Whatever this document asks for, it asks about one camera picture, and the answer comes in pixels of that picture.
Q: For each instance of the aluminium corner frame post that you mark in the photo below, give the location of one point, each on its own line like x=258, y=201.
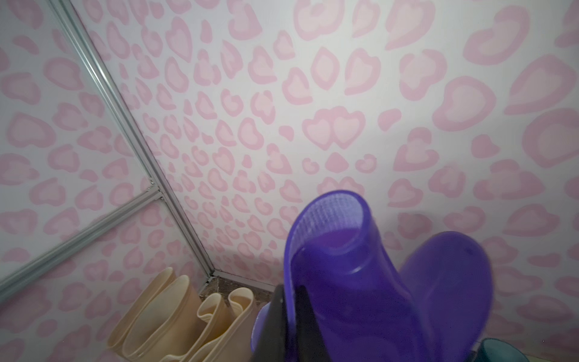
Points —
x=89, y=90

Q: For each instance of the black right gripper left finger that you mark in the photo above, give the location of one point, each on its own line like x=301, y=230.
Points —
x=268, y=338

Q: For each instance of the dark green rain boot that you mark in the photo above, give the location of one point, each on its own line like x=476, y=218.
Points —
x=496, y=350

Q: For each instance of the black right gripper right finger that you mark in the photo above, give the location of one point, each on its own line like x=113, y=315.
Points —
x=310, y=343

